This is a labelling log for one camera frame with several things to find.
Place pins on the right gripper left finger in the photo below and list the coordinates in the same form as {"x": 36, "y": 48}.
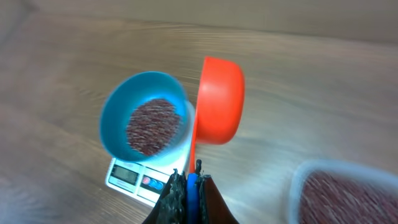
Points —
{"x": 170, "y": 207}

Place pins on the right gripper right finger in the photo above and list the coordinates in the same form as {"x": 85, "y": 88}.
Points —
{"x": 212, "y": 207}

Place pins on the red measuring scoop blue handle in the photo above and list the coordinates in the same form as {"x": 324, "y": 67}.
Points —
{"x": 218, "y": 113}

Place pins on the white digital kitchen scale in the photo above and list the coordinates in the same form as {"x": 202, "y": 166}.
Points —
{"x": 145, "y": 181}

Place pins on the red beans in bowl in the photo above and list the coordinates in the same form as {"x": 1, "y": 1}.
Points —
{"x": 152, "y": 126}

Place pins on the blue metal bowl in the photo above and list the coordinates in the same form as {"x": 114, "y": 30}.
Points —
{"x": 127, "y": 97}

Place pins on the clear plastic container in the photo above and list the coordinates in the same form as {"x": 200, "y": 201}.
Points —
{"x": 372, "y": 175}

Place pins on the red azuki beans in container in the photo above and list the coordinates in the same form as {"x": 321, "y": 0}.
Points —
{"x": 331, "y": 198}

